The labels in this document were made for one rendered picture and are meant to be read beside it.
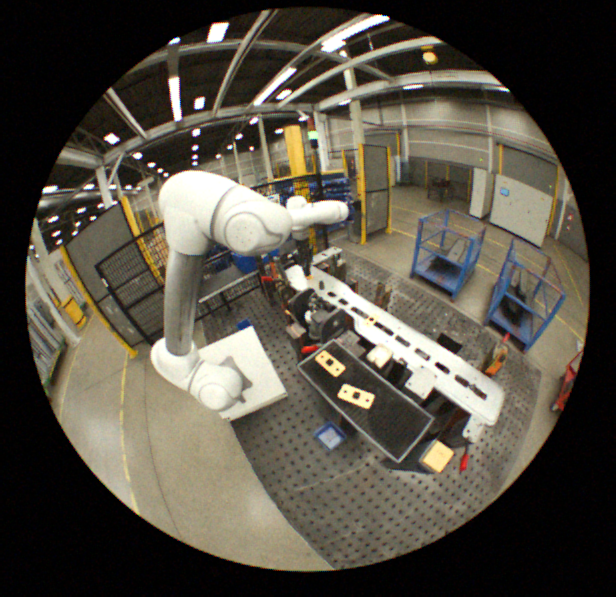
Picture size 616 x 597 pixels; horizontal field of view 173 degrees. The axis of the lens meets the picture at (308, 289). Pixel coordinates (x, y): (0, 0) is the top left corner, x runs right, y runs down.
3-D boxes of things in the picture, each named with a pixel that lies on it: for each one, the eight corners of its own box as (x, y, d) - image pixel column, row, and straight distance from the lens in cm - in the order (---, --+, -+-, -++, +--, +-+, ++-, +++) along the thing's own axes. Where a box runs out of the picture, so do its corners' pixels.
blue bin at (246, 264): (280, 254, 139) (276, 238, 134) (246, 274, 127) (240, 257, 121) (267, 249, 152) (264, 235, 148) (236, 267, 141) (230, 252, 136)
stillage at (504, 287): (494, 285, 379) (512, 235, 350) (527, 306, 394) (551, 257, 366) (482, 324, 276) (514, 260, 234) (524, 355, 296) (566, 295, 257)
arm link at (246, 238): (303, 209, 46) (254, 188, 49) (290, 210, 28) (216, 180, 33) (281, 255, 48) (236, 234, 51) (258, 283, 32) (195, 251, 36)
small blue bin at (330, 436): (347, 439, 93) (348, 437, 84) (329, 452, 92) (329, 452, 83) (331, 423, 94) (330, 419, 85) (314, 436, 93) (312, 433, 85)
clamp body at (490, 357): (473, 384, 123) (511, 346, 99) (463, 405, 115) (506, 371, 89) (460, 375, 121) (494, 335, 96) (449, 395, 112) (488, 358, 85)
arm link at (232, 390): (235, 405, 91) (228, 427, 72) (199, 387, 93) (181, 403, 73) (248, 375, 86) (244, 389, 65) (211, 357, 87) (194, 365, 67)
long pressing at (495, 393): (507, 386, 96) (509, 384, 95) (490, 433, 84) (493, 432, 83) (304, 261, 131) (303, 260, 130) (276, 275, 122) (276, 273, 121)
